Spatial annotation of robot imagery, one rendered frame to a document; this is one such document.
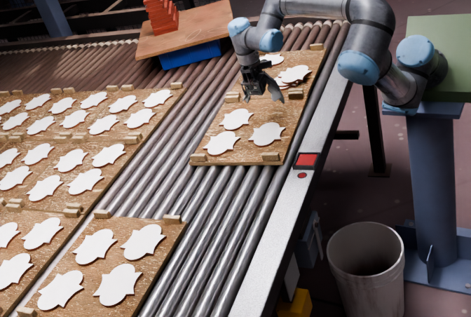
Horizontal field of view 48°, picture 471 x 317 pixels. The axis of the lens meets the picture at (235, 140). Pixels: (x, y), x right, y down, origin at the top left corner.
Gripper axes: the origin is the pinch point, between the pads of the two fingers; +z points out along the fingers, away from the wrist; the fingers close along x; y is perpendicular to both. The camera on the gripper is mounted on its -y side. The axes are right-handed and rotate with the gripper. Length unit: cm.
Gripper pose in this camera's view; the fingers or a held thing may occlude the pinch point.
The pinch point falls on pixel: (266, 102)
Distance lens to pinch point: 200.0
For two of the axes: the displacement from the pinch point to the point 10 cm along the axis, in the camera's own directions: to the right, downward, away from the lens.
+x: 8.8, 0.3, -4.7
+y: -3.7, 6.6, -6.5
